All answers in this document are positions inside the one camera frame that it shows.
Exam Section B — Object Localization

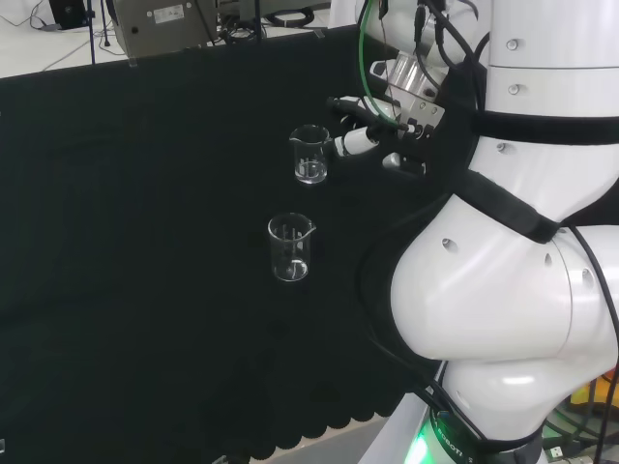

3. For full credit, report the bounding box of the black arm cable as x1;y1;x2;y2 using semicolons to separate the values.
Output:
413;0;492;110

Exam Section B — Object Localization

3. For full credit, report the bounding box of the black cloth with scalloped edge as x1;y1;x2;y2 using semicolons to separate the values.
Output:
0;23;489;460

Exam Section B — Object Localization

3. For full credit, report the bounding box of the black box device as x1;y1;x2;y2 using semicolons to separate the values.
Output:
47;0;91;28

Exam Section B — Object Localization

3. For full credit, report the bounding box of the grey metal equipment box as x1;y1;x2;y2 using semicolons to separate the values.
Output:
106;0;221;56

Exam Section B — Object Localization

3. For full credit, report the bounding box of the yellow stop button box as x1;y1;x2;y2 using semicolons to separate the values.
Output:
570;372;619;412

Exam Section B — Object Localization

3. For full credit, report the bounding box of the dark tripod leg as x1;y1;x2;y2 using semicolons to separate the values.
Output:
85;0;99;65

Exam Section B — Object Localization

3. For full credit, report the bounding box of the clear glass beaker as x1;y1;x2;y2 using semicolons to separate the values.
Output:
267;211;317;283
288;124;332;186

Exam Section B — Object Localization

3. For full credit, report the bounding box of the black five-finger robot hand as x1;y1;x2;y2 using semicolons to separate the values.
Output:
327;91;447;178

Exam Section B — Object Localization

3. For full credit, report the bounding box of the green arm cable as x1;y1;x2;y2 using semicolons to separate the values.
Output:
357;0;406;131

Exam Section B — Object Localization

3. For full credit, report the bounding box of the black cable coil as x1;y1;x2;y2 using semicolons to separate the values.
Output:
263;10;317;32

